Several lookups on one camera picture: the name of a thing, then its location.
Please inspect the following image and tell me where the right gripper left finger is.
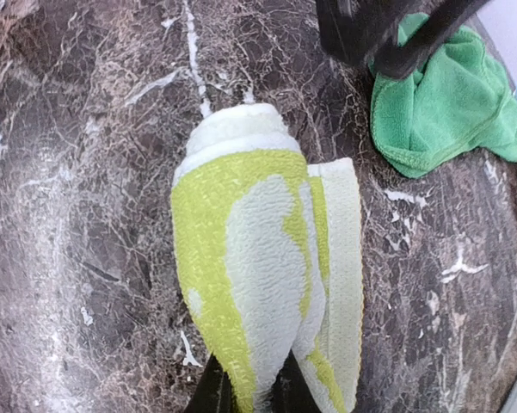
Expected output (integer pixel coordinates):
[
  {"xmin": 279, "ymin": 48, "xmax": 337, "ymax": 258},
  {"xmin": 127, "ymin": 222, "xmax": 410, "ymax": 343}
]
[{"xmin": 183, "ymin": 354, "xmax": 234, "ymax": 413}]

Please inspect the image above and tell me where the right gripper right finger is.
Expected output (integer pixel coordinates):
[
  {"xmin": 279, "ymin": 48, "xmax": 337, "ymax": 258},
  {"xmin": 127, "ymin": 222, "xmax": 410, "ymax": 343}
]
[{"xmin": 272, "ymin": 351, "xmax": 320, "ymax": 413}]

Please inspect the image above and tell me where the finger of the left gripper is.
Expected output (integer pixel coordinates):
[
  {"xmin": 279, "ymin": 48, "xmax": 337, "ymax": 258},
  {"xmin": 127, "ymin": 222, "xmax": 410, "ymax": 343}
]
[
  {"xmin": 373, "ymin": 0, "xmax": 488, "ymax": 80},
  {"xmin": 316, "ymin": 0, "xmax": 396, "ymax": 65}
]

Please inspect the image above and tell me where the green towel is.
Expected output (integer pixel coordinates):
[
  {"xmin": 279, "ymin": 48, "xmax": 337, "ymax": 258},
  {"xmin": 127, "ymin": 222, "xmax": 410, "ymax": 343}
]
[{"xmin": 370, "ymin": 26, "xmax": 517, "ymax": 178}]

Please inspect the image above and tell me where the yellow-green crocodile towel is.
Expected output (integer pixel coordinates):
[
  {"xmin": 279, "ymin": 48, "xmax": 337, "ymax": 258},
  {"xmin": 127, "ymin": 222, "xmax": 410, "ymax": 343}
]
[{"xmin": 170, "ymin": 103, "xmax": 363, "ymax": 412}]

